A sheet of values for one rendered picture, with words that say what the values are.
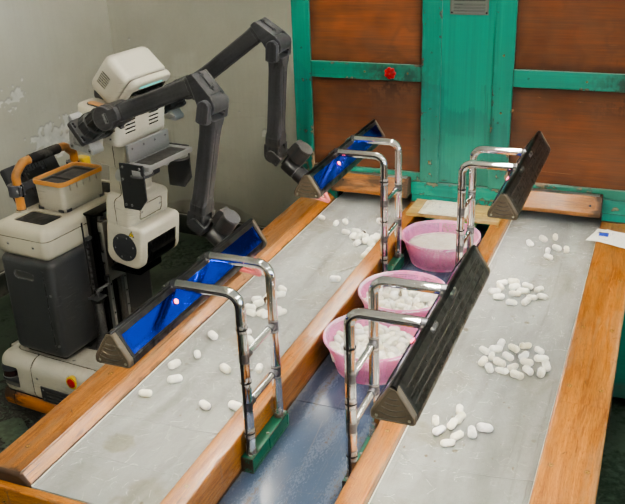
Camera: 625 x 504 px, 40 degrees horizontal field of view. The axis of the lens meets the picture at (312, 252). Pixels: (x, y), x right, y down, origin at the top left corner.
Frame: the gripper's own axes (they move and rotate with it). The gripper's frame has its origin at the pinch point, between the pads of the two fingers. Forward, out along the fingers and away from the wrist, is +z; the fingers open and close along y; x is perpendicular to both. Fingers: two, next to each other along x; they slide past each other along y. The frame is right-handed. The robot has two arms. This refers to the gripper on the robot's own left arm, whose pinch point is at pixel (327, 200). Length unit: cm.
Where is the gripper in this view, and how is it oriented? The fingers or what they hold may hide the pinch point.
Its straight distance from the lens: 294.6
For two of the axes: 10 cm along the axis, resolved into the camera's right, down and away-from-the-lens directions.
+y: 3.8, -3.9, 8.4
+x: -5.6, 6.3, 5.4
